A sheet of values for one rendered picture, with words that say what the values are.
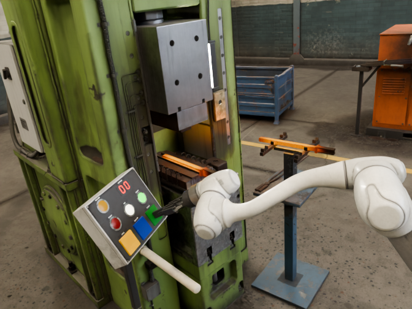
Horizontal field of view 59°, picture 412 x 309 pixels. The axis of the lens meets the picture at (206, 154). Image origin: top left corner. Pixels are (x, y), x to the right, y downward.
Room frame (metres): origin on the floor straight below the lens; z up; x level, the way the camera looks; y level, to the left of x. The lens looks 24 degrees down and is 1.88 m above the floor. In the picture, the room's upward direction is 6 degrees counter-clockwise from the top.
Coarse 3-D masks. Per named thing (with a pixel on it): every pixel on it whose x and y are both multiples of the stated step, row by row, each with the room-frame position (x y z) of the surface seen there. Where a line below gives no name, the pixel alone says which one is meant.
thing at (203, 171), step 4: (164, 156) 2.03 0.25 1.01; (168, 156) 2.02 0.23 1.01; (172, 156) 2.01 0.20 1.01; (172, 160) 1.97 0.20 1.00; (176, 160) 1.95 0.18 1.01; (180, 160) 1.94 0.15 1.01; (184, 164) 1.89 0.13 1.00; (188, 164) 1.87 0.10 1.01; (192, 164) 1.87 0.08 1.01; (192, 168) 1.84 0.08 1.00; (196, 168) 1.82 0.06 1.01; (200, 168) 1.81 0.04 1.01; (204, 168) 1.78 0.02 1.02; (200, 172) 1.77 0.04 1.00; (204, 172) 1.78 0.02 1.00; (208, 172) 1.75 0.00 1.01; (212, 172) 1.72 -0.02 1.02; (204, 176) 1.77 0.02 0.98
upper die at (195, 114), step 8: (200, 104) 1.82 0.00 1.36; (152, 112) 1.87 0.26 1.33; (176, 112) 1.72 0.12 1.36; (184, 112) 1.74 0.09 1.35; (192, 112) 1.78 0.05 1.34; (200, 112) 1.82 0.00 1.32; (152, 120) 1.88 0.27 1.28; (160, 120) 1.83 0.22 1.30; (168, 120) 1.77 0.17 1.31; (176, 120) 1.72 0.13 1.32; (184, 120) 1.74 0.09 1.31; (192, 120) 1.77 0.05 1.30; (200, 120) 1.81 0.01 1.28; (176, 128) 1.73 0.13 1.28; (184, 128) 1.74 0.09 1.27
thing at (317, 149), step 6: (264, 138) 2.08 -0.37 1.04; (270, 138) 2.07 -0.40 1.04; (276, 144) 2.02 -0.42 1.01; (282, 144) 1.99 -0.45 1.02; (288, 144) 1.97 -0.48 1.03; (294, 144) 1.94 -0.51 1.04; (300, 144) 1.93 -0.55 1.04; (306, 144) 1.92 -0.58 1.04; (312, 150) 1.87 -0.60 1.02; (318, 150) 1.86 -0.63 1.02; (324, 150) 1.84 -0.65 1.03; (330, 150) 1.81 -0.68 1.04
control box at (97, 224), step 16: (128, 176) 1.44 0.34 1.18; (112, 192) 1.32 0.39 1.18; (128, 192) 1.38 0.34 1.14; (144, 192) 1.44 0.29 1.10; (80, 208) 1.20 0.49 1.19; (96, 208) 1.21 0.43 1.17; (112, 208) 1.26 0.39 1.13; (144, 208) 1.38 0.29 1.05; (96, 224) 1.17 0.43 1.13; (128, 224) 1.26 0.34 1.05; (160, 224) 1.38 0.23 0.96; (96, 240) 1.18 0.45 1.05; (112, 240) 1.16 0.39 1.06; (144, 240) 1.26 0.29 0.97; (112, 256) 1.16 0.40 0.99; (128, 256) 1.16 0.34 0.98
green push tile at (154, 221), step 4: (148, 208) 1.39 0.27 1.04; (152, 208) 1.40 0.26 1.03; (156, 208) 1.42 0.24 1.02; (148, 212) 1.37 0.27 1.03; (152, 212) 1.39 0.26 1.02; (148, 216) 1.36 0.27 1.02; (152, 216) 1.37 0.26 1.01; (160, 216) 1.40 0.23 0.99; (152, 220) 1.36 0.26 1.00; (156, 220) 1.37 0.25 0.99
